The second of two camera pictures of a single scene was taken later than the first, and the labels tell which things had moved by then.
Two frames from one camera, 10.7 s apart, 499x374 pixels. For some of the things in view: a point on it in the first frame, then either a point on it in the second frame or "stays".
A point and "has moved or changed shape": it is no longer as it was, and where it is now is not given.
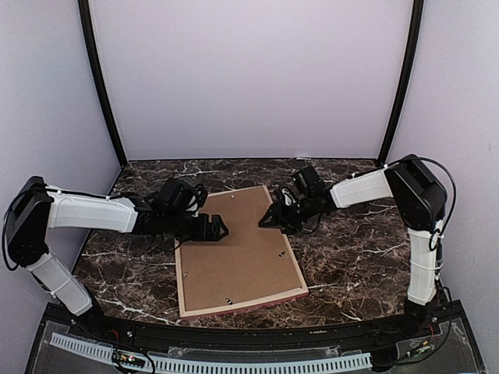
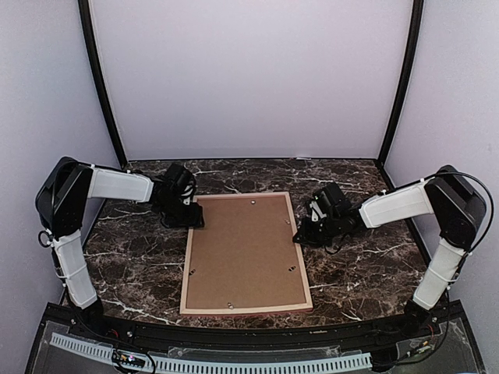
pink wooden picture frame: [251, 268] stays
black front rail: [256, 337] stays
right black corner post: [417, 22] stays
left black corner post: [102, 77] stays
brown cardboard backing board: [249, 261] has moved or changed shape
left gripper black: [202, 232] → [193, 220]
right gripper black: [280, 217] → [306, 238]
